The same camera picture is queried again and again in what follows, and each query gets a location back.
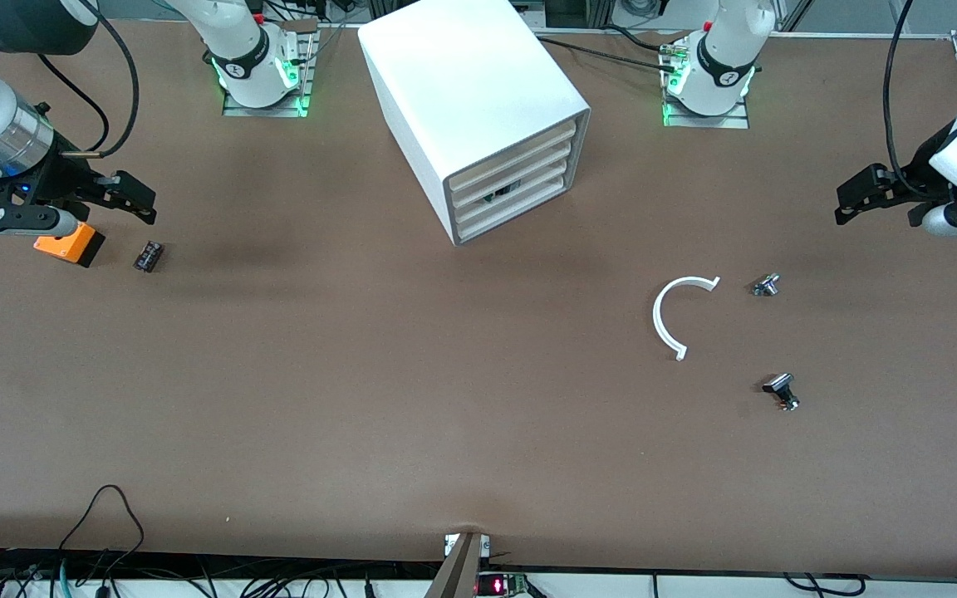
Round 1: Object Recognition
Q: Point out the white drawer cabinet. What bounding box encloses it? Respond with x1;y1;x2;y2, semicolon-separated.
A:
358;0;592;248

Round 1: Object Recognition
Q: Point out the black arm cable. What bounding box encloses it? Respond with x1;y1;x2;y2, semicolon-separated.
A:
883;0;957;200
34;0;141;159

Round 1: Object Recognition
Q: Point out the black looped cable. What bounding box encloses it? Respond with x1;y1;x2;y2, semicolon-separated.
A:
55;484;147;598

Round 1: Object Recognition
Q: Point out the black table cable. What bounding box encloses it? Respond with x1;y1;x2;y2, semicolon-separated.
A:
537;35;680;76

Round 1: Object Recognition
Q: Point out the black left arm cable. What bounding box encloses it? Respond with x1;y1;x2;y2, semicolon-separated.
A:
883;0;957;200

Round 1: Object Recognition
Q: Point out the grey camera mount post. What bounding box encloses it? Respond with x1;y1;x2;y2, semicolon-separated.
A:
425;532;492;598

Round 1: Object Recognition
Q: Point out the white plastic drawer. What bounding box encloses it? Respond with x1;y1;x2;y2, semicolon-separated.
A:
455;159;572;242
452;140;577;223
449;119;579;204

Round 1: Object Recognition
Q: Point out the orange button box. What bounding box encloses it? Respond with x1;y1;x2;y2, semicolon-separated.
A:
33;221;106;268

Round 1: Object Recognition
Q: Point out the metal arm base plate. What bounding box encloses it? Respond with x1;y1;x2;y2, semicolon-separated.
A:
663;42;750;130
223;32;315;118

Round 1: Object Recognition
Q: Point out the red display device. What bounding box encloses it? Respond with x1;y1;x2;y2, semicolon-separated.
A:
477;571;529;598

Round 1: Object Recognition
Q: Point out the white curved plastic arc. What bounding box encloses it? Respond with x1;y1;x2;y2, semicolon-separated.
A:
652;276;722;362

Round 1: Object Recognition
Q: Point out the black headed switch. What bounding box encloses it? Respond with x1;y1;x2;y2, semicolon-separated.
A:
762;373;801;412

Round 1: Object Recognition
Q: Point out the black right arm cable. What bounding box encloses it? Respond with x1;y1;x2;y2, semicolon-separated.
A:
34;0;141;159

